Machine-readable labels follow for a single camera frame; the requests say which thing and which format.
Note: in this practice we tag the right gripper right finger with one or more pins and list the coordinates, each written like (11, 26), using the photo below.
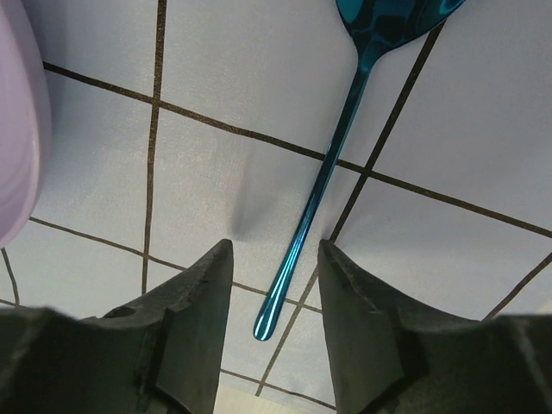
(389, 353)

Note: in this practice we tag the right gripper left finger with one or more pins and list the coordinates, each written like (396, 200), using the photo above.
(159, 353)

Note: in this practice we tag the blue checkered cloth placemat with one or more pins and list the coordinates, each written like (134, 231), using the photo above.
(179, 123)

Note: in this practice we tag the purple plastic plate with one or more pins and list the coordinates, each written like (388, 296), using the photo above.
(26, 120)

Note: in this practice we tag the blue metallic spoon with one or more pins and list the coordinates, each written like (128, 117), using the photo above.
(376, 27)

